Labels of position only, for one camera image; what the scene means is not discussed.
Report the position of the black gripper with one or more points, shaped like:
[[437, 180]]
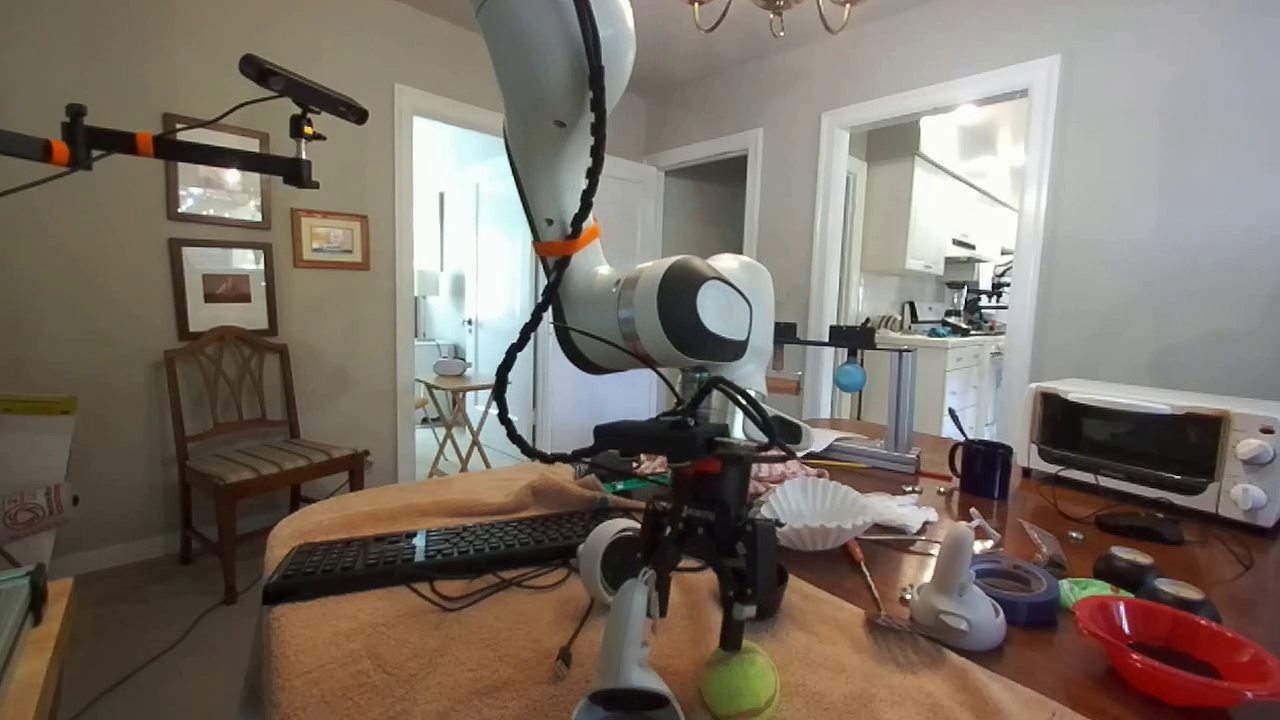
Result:
[[706, 500]]

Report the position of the yellow green tennis ball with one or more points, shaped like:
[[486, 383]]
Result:
[[740, 681]]

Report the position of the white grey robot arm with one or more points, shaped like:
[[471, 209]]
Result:
[[544, 104]]

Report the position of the beige terry towel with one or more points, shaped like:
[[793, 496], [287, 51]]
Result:
[[442, 641]]

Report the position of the white coffee filter stack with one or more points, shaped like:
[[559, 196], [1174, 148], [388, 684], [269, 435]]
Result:
[[820, 515]]

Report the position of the red white striped cloth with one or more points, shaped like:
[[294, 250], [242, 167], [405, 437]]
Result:
[[787, 475]]

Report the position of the white paper sheets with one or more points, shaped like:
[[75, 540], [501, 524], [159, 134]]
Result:
[[825, 437]]

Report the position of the small blue round object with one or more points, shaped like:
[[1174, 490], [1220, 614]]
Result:
[[850, 378]]

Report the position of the metal clamp stand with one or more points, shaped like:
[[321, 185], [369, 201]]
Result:
[[902, 400]]

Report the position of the black computer keyboard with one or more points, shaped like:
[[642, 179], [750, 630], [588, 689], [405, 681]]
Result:
[[402, 555]]

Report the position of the small wooden folding table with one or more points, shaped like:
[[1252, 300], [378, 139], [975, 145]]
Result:
[[463, 387]]

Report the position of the navy blue mug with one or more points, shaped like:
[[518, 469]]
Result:
[[991, 469]]

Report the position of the small pot on folding table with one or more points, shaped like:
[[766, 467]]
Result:
[[449, 361]]

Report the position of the blue tape roll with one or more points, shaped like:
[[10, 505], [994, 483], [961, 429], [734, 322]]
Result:
[[1032, 601]]

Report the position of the small green object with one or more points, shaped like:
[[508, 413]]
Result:
[[1085, 589]]

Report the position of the black coffee machine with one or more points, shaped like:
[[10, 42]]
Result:
[[970, 284]]

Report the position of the red plastic bowl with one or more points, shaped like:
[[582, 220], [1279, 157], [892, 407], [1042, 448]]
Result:
[[1120, 635]]

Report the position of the small black round object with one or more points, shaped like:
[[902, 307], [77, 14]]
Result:
[[1180, 592], [1126, 565]]

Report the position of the white toaster oven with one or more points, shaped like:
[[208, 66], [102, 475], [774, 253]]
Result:
[[1133, 444]]

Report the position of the wooden dining chair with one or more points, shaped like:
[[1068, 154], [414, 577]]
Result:
[[242, 463]]

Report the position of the small wooden framed picture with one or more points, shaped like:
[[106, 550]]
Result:
[[329, 242]]

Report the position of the black framed matted picture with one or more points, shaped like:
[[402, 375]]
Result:
[[222, 284]]

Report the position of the brass chandelier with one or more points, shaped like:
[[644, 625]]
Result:
[[774, 14]]

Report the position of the grey framed landscape picture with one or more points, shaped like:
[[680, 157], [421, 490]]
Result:
[[216, 192]]

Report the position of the light wooden side table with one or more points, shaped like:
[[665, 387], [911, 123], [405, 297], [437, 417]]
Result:
[[44, 653]]

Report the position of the white box with yellow rim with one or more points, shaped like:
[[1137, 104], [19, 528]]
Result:
[[33, 467]]

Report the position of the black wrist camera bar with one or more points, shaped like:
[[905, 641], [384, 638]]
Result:
[[644, 437]]

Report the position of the black stereo camera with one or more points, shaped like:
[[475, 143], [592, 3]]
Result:
[[300, 88]]

